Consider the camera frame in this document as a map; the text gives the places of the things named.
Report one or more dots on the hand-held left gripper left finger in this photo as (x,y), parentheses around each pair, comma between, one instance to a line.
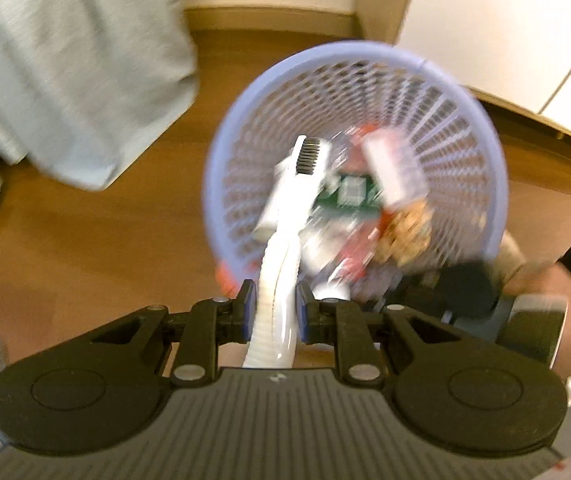
(249,310)

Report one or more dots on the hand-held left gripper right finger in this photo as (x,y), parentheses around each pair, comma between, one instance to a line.
(301,310)

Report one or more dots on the white toothbrush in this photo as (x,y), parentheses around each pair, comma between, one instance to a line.
(278,280)

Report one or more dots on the red plastic bag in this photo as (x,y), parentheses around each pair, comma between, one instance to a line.
(358,255)

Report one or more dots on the crushed clear plastic bottle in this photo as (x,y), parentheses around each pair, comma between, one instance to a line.
(350,192)

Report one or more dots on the lavender plastic mesh basket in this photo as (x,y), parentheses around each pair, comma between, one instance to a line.
(315,55)

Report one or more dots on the person's right tan slipper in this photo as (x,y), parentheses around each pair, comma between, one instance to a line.
(511,260)

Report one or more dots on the white cabinet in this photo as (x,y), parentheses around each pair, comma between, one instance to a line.
(490,20)

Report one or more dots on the grey-green ruffled cloth cover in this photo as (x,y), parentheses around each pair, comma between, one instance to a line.
(65,60)

